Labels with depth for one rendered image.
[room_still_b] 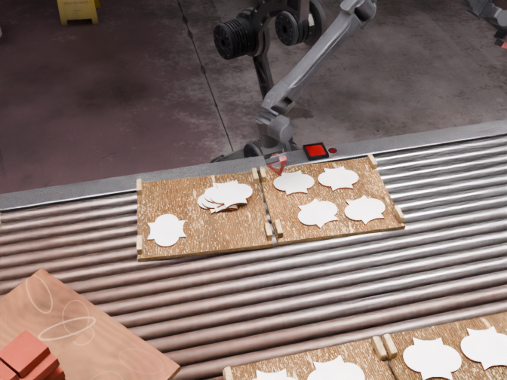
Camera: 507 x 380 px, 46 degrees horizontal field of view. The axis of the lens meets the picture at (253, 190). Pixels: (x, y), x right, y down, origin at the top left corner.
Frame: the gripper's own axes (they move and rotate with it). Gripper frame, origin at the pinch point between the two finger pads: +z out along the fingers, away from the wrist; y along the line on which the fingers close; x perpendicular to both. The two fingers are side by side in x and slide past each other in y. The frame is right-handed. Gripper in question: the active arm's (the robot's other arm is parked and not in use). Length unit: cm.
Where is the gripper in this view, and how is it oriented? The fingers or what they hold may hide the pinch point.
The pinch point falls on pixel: (276, 162)
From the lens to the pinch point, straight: 198.3
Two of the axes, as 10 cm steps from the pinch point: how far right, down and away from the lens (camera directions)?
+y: -1.5, -6.7, 7.2
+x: -9.6, 2.7, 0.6
